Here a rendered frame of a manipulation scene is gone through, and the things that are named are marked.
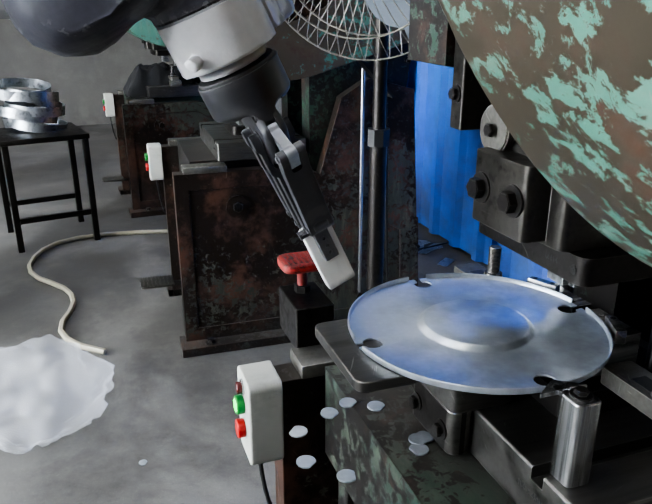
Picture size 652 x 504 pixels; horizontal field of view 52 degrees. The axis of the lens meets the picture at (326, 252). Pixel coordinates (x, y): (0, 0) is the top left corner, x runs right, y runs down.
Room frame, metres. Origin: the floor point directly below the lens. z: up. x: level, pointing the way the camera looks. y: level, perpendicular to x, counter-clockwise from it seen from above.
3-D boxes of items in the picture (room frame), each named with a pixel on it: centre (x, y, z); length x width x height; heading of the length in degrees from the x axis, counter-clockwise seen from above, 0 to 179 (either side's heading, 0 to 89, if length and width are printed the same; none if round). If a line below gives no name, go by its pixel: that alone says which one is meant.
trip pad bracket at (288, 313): (0.95, 0.03, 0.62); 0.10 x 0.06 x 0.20; 20
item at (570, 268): (0.73, -0.29, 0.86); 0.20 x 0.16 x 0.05; 20
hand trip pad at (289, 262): (0.96, 0.04, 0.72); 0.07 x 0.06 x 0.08; 110
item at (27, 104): (3.33, 1.43, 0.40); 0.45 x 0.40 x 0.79; 32
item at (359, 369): (0.67, -0.13, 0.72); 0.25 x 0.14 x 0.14; 110
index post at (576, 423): (0.52, -0.23, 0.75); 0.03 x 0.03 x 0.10; 20
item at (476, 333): (0.69, -0.17, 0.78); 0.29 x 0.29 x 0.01
